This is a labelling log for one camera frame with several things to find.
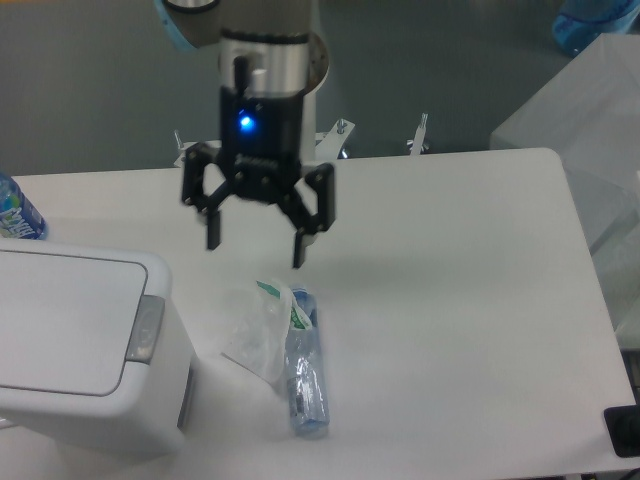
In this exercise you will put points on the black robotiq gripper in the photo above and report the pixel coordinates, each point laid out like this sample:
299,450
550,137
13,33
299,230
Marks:
262,145

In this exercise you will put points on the white push-button trash can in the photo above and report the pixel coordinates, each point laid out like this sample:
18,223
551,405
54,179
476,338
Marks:
93,350

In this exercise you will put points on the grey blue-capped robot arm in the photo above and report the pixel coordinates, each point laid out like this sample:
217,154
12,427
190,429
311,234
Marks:
265,63

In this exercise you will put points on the clear plastic bag green print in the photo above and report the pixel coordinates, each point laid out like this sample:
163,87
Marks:
257,321

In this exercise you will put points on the clear crushed plastic bottle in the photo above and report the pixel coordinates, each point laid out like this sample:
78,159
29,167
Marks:
304,368

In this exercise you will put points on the blue-label water bottle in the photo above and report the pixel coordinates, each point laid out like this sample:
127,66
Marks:
19,217

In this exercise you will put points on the white cloth-covered side table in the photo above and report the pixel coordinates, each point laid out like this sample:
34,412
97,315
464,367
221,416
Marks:
589,115

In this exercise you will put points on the blue shoe cover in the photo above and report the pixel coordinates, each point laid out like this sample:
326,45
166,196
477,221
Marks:
577,24

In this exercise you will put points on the black device at table edge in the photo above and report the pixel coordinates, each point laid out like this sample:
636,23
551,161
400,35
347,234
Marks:
623,426

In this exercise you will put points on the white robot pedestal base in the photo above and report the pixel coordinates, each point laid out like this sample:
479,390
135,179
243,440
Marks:
326,146

